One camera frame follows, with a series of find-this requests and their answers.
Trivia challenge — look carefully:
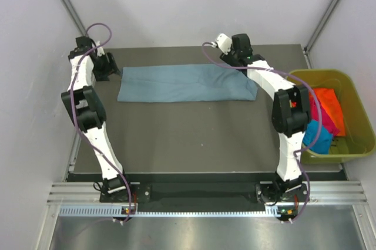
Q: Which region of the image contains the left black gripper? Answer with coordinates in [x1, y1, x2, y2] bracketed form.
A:
[93, 51, 121, 82]

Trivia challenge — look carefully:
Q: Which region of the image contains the light blue t shirt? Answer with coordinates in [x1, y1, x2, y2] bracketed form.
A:
[117, 64, 258, 103]

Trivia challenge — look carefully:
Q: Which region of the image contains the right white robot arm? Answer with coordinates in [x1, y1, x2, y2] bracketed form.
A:
[215, 33, 311, 201]

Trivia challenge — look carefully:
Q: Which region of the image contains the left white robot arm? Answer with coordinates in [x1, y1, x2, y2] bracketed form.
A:
[61, 36, 133, 201]

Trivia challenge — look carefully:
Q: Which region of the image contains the orange t shirt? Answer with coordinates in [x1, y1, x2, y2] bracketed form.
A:
[314, 87, 346, 137]

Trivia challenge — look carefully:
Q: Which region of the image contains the magenta t shirt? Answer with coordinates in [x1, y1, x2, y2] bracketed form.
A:
[308, 94, 341, 136]

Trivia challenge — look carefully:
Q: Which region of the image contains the bright blue t shirt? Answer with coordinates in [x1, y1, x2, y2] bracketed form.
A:
[303, 120, 333, 154]

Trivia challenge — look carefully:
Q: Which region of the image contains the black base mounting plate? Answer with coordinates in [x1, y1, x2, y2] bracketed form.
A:
[99, 173, 308, 212]

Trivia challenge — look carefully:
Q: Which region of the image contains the olive green plastic bin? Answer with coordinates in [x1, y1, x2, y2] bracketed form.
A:
[291, 69, 375, 164]

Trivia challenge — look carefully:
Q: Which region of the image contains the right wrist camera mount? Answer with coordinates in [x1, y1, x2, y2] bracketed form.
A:
[214, 33, 232, 55]

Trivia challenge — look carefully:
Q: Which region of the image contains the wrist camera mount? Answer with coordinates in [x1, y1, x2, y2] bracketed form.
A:
[96, 47, 105, 56]
[214, 33, 232, 55]

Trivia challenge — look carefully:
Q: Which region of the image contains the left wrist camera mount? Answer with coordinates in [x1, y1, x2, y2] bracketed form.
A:
[96, 47, 105, 56]

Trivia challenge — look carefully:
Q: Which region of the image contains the right aluminium corner post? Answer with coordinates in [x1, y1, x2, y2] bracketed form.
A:
[303, 0, 341, 57]

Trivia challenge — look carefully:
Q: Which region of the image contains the aluminium frame rail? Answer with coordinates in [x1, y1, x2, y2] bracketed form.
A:
[47, 181, 367, 205]

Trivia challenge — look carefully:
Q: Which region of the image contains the slotted grey cable duct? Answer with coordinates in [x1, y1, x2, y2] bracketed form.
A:
[59, 205, 294, 218]

